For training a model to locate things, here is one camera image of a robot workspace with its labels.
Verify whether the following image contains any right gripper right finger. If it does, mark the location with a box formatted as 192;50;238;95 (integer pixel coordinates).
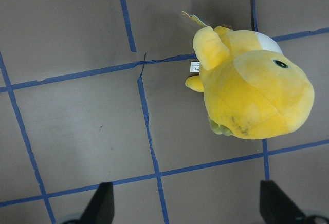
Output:
259;180;328;223

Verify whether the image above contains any yellow plush toy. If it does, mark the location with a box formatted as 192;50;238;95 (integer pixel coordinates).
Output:
185;15;315;139

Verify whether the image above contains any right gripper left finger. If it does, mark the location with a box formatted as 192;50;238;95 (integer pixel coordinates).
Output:
63;182;114;224

